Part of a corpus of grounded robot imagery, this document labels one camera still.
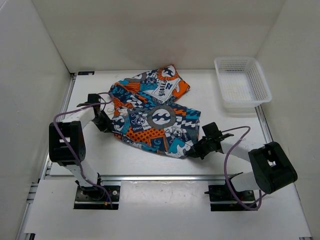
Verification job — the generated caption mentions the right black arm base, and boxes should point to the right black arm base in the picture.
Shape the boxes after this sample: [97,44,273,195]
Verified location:
[204,184,258,212]

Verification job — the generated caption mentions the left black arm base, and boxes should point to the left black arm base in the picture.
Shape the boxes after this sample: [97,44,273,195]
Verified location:
[73,185,121,210]

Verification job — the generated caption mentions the colourful patterned shorts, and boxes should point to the colourful patterned shorts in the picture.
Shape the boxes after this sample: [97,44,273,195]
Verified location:
[109,64,201,159]

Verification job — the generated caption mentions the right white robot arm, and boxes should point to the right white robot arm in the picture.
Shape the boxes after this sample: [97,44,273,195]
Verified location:
[185,122,298,200]

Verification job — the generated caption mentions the white plastic basket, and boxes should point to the white plastic basket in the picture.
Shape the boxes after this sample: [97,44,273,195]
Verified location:
[214,56,272,110]

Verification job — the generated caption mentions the left aluminium rail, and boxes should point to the left aluminium rail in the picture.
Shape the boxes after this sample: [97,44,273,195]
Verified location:
[15,73,77,240]

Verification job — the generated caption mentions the right aluminium rail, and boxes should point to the right aluminium rail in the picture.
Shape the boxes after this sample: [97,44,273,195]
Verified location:
[254,105,314,240]

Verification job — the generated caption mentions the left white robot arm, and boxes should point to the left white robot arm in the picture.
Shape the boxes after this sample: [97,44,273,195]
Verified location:
[49,93,115,203]

